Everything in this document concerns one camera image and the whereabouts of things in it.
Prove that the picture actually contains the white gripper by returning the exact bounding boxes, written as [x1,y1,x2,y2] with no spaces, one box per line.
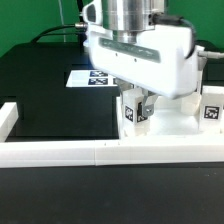
[82,3,198,120]

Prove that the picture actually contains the white square table top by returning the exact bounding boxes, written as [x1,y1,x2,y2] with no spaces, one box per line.
[116,97,224,139]

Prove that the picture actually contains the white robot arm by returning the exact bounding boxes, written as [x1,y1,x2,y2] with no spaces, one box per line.
[82,0,224,99]

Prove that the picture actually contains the white marker sheet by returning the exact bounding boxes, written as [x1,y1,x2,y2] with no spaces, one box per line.
[66,70,116,88]

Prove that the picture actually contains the white U-shaped obstacle fence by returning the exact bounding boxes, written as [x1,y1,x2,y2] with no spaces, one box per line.
[0,102,224,168]

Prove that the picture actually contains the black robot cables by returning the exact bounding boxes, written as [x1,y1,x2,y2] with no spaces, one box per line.
[30,0,90,44]

